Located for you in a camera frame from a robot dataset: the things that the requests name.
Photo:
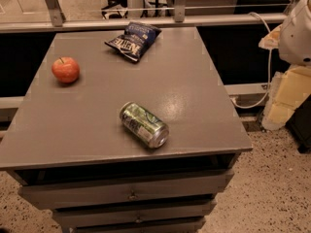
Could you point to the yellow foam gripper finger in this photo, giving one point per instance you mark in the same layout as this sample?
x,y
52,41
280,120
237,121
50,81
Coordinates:
x,y
287,92

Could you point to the green soda can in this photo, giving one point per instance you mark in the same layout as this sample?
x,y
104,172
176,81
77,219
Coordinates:
x,y
151,130

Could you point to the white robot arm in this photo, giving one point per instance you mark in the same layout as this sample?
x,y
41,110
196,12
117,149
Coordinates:
x,y
292,38

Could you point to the dark blue chip bag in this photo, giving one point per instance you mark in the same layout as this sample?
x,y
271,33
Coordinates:
x,y
135,40

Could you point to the black office chair base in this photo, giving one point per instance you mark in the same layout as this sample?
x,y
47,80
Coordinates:
x,y
113,4

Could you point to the red apple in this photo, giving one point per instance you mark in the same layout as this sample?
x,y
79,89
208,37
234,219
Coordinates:
x,y
66,69

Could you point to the grey drawer cabinet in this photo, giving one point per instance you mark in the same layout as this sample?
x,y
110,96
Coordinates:
x,y
71,154

